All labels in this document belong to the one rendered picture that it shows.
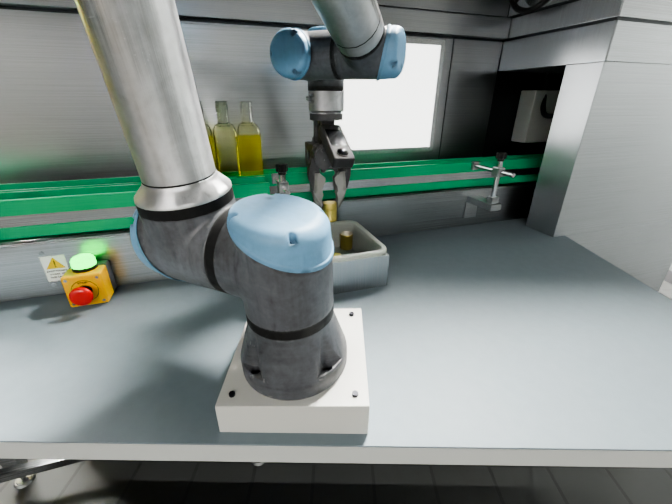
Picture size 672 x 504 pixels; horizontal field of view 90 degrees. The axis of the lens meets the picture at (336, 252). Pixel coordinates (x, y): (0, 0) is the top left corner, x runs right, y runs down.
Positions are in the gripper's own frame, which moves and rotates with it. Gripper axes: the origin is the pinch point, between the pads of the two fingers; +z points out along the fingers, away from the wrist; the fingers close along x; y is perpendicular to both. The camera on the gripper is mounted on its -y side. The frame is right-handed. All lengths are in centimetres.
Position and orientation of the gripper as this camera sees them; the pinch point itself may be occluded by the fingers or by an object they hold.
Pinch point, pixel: (329, 205)
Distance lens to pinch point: 79.5
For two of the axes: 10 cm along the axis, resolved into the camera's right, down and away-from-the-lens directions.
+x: -9.4, 1.4, -3.2
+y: -3.5, -3.9, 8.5
